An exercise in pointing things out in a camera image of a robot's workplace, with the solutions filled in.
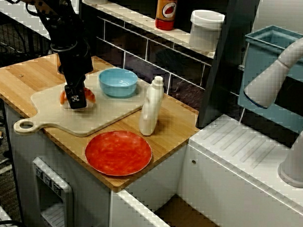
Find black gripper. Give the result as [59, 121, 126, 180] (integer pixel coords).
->
[49, 37, 96, 110]

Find salmon nigiri sushi toy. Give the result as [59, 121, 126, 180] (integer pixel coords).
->
[59, 86, 97, 112]

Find red round plate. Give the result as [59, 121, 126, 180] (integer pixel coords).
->
[84, 128, 153, 178]

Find white plastic detergent bottle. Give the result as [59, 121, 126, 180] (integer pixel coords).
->
[138, 75, 165, 137]

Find light blue bowl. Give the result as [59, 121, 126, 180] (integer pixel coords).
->
[98, 67, 139, 99]

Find white toy kitchen cabinet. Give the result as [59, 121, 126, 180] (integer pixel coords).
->
[0, 102, 191, 227]

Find white tiled shelf ledge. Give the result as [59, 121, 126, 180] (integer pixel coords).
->
[80, 0, 218, 59]

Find red ketchup bottle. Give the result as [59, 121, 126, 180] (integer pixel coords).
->
[154, 0, 179, 31]

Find white lidded container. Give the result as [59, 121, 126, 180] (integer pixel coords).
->
[188, 9, 226, 53]

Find dark grey upright panel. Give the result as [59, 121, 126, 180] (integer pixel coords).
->
[196, 0, 261, 130]

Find white toy sink unit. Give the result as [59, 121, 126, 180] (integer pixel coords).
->
[109, 109, 303, 227]

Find grey toy faucet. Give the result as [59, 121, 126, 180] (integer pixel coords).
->
[240, 32, 303, 189]

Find teal plastic bin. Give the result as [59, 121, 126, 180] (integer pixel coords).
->
[236, 23, 303, 136]

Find wooden cutting board with handle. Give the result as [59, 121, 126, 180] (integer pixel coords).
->
[13, 67, 145, 140]

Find black wire mesh panel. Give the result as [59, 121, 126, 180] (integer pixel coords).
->
[0, 9, 58, 72]

